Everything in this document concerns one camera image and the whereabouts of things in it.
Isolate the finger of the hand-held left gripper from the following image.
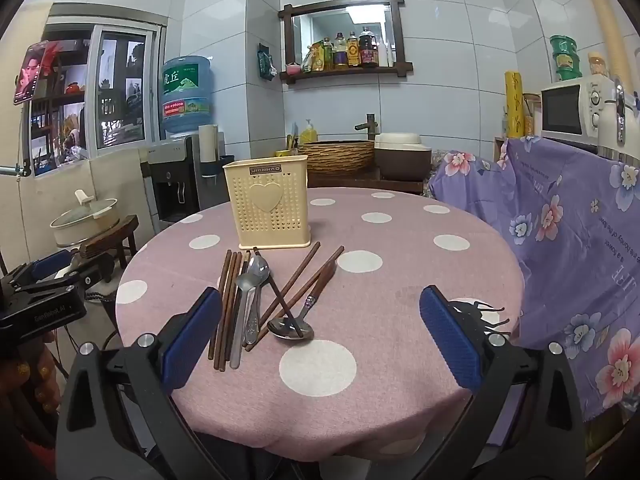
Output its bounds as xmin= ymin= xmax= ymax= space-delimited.
xmin=22 ymin=254 xmax=117 ymax=297
xmin=9 ymin=249 xmax=77 ymax=288

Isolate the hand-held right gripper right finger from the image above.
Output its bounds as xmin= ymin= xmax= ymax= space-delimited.
xmin=419 ymin=285 xmax=586 ymax=480

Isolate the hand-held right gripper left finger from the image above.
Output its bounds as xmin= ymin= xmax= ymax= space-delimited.
xmin=56 ymin=287 xmax=223 ymax=480

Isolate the black chopstick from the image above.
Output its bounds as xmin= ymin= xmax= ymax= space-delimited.
xmin=252 ymin=246 xmax=304 ymax=337

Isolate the cream perforated utensil holder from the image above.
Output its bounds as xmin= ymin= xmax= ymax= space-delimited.
xmin=222 ymin=156 xmax=312 ymax=251

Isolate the person's left forearm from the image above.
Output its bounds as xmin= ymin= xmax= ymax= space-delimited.
xmin=0 ymin=400 xmax=63 ymax=480

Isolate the person's left hand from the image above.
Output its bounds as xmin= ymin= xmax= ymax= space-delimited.
xmin=0 ymin=345 xmax=66 ymax=413

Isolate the dark wooden stool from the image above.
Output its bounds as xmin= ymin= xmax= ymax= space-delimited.
xmin=77 ymin=214 xmax=140 ymax=271

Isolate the cream pot with lid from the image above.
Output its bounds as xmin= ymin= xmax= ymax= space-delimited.
xmin=49 ymin=189 xmax=121 ymax=247

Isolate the water dispenser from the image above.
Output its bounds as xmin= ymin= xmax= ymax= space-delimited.
xmin=140 ymin=135 xmax=221 ymax=226

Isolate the purple floral cloth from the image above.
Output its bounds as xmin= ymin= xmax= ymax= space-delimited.
xmin=429 ymin=135 xmax=640 ymax=423

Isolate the teal paper roll holder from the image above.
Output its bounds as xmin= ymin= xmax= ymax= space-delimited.
xmin=199 ymin=154 xmax=236 ymax=181

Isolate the dark wooden cabinet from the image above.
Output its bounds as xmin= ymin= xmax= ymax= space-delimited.
xmin=306 ymin=167 xmax=426 ymax=196

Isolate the sliding glass window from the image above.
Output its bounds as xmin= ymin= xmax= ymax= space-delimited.
xmin=27 ymin=2 xmax=168 ymax=178

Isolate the smartphone on holder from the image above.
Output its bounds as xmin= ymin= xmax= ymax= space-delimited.
xmin=12 ymin=41 xmax=50 ymax=106

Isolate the white and brown rice cooker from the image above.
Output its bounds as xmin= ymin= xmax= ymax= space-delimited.
xmin=373 ymin=132 xmax=432 ymax=182

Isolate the blue water jug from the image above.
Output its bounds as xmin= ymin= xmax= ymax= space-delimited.
xmin=161 ymin=56 xmax=213 ymax=134

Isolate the red hanging decoration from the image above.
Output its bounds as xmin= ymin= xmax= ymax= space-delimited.
xmin=42 ymin=41 xmax=64 ymax=79

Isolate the woven rim wash basin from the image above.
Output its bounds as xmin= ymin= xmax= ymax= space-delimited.
xmin=297 ymin=140 xmax=376 ymax=177

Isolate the wood framed glass jar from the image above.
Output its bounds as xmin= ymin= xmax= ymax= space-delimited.
xmin=522 ymin=92 xmax=543 ymax=137

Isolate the yellow printed roll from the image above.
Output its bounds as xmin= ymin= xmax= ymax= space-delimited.
xmin=504 ymin=70 xmax=524 ymax=139

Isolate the white microwave oven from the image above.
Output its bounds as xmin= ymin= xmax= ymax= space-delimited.
xmin=541 ymin=76 xmax=618 ymax=144

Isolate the dark soy sauce bottle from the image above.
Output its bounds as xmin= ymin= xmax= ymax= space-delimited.
xmin=358 ymin=26 xmax=379 ymax=68

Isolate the stack of green cups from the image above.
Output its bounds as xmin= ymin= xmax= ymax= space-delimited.
xmin=549 ymin=34 xmax=582 ymax=82

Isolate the dark wood framed mirror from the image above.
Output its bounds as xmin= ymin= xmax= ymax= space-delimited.
xmin=278 ymin=0 xmax=414 ymax=82

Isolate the cream ribbed tube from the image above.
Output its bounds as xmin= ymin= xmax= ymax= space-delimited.
xmin=578 ymin=0 xmax=632 ymax=81

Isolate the wood-handled metal spoon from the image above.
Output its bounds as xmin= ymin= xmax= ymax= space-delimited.
xmin=266 ymin=260 xmax=337 ymax=342

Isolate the green wall packet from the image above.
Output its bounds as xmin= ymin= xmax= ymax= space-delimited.
xmin=257 ymin=43 xmax=277 ymax=81

